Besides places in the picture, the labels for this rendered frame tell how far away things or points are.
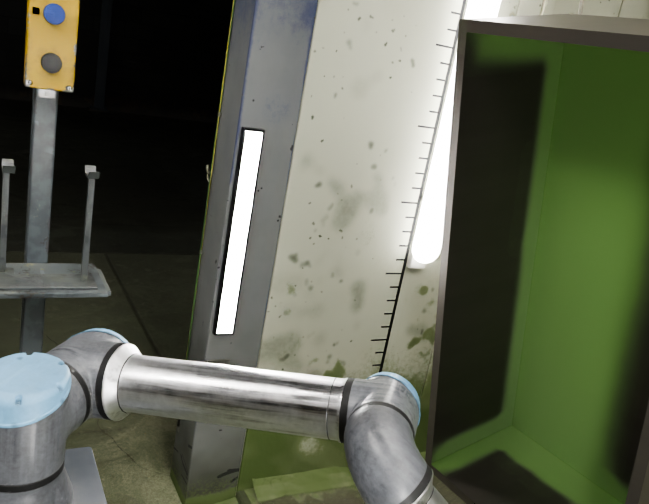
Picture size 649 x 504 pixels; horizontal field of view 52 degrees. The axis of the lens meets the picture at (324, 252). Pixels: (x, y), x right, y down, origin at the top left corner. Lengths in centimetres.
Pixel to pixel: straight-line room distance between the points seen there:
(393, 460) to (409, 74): 134
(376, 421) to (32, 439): 57
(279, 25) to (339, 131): 36
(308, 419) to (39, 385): 46
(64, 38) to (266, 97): 54
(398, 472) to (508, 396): 108
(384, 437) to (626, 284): 88
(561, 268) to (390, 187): 61
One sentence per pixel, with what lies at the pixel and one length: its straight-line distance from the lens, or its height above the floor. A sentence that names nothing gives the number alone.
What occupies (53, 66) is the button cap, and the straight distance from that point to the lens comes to 190.
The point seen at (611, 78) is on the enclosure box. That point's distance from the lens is 172.
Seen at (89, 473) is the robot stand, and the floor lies 64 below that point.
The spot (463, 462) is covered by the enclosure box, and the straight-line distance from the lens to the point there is 204.
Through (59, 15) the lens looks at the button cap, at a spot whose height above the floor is 148.
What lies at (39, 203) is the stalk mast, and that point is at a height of 97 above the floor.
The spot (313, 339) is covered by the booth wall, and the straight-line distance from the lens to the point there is 224.
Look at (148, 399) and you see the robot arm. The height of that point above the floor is 85.
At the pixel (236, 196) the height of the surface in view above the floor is 108.
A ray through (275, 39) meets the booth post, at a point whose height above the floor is 152.
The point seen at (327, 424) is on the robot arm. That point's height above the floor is 91.
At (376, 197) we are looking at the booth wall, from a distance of 215.
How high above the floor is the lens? 153
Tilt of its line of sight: 17 degrees down
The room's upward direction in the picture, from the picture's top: 11 degrees clockwise
